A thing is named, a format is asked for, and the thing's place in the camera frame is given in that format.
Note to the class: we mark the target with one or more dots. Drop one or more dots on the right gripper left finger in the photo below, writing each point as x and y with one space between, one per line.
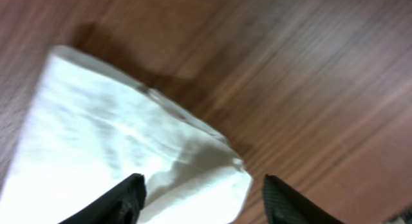
120 205

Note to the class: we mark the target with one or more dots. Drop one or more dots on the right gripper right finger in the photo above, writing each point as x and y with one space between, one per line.
284 205

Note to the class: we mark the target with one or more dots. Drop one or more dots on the white t-shirt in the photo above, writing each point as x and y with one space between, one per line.
90 126

